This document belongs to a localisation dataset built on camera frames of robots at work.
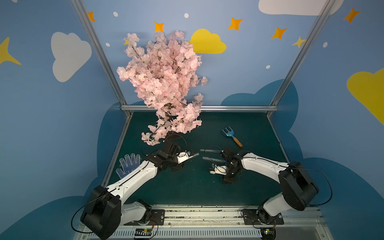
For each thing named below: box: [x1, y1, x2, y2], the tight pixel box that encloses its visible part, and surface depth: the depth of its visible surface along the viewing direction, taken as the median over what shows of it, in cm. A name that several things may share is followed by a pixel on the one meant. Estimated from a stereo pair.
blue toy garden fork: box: [221, 126, 243, 148], surface depth 109 cm
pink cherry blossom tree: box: [116, 31, 208, 146], surface depth 72 cm
